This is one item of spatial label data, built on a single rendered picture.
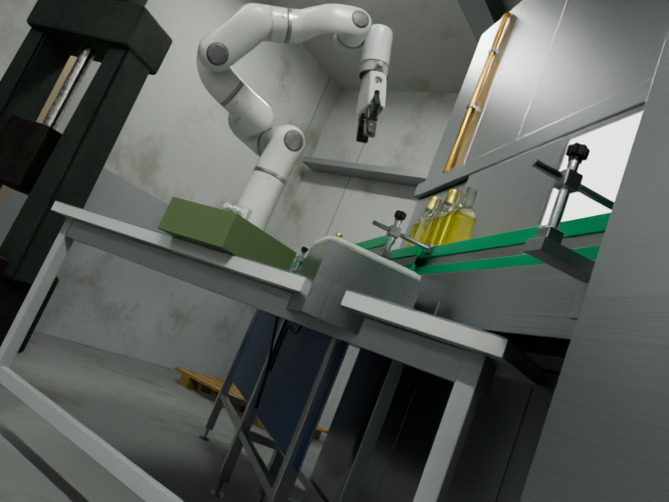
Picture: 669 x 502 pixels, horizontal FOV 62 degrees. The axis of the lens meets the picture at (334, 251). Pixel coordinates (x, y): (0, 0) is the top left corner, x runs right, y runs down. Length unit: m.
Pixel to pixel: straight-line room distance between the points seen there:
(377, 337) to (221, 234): 0.46
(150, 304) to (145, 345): 0.37
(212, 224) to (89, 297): 3.45
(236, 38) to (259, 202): 0.40
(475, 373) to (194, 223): 0.77
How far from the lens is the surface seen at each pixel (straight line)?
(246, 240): 1.38
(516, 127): 1.84
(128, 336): 5.08
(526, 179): 1.55
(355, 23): 1.49
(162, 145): 4.91
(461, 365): 1.04
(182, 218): 1.47
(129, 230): 1.70
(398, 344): 1.10
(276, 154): 1.52
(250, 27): 1.42
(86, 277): 4.72
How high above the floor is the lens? 0.60
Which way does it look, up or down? 10 degrees up
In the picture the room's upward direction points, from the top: 22 degrees clockwise
